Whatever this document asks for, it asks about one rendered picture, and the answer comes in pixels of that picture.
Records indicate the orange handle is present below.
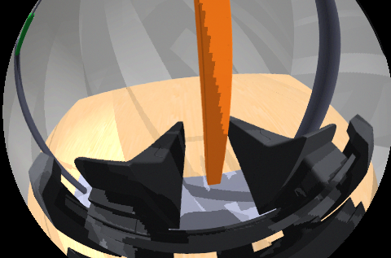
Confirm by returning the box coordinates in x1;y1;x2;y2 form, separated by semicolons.
193;0;232;186

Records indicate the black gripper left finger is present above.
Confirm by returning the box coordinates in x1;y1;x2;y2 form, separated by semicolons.
74;121;186;229

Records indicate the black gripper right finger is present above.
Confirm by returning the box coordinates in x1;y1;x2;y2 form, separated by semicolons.
228;116;336;215

